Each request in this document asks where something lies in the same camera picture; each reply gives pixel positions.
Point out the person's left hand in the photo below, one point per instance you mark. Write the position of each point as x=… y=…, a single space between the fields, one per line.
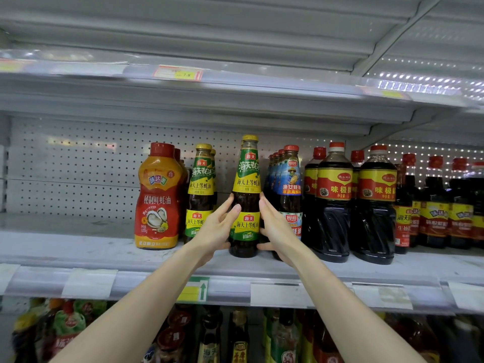
x=215 y=234

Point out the person's right hand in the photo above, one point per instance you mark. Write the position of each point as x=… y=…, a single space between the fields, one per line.
x=281 y=238

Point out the soy sauce bottle red cap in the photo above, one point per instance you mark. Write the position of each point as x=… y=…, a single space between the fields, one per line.
x=376 y=219
x=334 y=215

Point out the orange oyster sauce squeeze bottle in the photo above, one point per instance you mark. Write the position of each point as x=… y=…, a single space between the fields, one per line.
x=159 y=208

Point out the green-label oyster sauce bottle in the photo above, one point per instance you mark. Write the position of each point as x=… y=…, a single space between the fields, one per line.
x=247 y=177

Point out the white metal store shelving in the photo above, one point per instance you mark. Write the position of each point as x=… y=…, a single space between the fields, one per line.
x=60 y=242

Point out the person's right forearm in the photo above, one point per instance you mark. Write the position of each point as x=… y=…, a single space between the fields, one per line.
x=348 y=317

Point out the person's left forearm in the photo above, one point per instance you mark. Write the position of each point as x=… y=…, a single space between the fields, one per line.
x=136 y=317

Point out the row of dark red-capped bottles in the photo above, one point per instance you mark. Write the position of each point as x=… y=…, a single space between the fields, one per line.
x=438 y=219

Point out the yellow-capped green label bottle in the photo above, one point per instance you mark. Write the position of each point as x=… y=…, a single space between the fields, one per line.
x=214 y=166
x=200 y=189

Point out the yellow green price tag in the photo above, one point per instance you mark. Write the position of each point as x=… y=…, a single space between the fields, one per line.
x=193 y=289

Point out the red label dark sauce bottle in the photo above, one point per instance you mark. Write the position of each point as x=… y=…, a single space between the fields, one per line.
x=356 y=166
x=310 y=181

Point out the small pink yellow price tag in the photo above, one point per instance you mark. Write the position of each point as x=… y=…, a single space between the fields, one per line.
x=15 y=65
x=178 y=73
x=386 y=93

